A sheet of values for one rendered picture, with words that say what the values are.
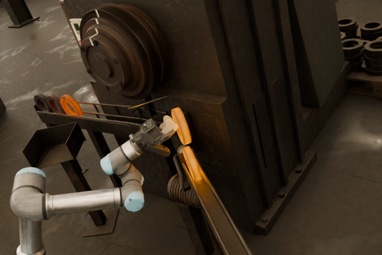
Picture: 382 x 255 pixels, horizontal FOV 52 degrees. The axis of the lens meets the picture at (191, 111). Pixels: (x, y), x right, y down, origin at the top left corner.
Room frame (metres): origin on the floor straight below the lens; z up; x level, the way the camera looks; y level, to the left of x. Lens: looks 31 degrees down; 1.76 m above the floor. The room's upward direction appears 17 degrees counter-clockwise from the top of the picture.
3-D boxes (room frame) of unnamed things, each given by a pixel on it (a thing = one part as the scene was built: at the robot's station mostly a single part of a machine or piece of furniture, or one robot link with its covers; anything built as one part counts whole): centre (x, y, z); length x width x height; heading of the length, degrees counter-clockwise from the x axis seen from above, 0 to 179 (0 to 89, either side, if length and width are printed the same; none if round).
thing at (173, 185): (1.46, 0.11, 0.27); 0.22 x 0.13 x 0.53; 43
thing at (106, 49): (1.72, 0.31, 1.11); 0.28 x 0.06 x 0.28; 43
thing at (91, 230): (1.95, 0.79, 0.36); 0.26 x 0.20 x 0.72; 78
